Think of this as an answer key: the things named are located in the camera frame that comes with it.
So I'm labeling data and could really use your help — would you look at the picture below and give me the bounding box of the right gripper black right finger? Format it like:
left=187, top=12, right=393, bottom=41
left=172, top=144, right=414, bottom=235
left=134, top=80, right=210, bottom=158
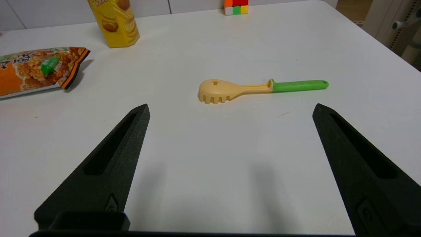
left=312, top=103, right=421, bottom=237

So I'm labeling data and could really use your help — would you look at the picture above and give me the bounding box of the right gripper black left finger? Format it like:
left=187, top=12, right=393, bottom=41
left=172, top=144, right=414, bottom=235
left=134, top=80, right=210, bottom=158
left=34, top=104, right=151, bottom=230

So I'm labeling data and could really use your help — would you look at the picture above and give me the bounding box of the yellow potato chip box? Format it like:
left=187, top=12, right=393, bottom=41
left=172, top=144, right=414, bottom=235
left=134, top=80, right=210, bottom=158
left=88, top=0, right=140, bottom=48

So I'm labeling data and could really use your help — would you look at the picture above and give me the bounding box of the orange snack bag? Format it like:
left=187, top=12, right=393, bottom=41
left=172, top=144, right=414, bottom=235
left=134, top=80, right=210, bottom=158
left=0, top=47, right=91, bottom=99

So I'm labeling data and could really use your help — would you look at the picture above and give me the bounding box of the white desk stand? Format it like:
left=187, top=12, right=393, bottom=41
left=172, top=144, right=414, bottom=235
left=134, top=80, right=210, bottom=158
left=391, top=7, right=421, bottom=68

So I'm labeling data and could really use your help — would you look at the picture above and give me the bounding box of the white perforated panel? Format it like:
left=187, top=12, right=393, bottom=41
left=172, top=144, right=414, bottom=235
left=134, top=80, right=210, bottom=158
left=363, top=0, right=411, bottom=46

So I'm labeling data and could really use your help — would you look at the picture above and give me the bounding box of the colourful puzzle cube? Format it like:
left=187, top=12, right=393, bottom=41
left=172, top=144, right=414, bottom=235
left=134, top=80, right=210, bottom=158
left=224, top=0, right=249, bottom=16

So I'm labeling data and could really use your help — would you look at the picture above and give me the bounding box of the beige pasta spoon green handle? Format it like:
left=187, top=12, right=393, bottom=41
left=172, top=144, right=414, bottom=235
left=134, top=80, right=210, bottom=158
left=198, top=79, right=329, bottom=105

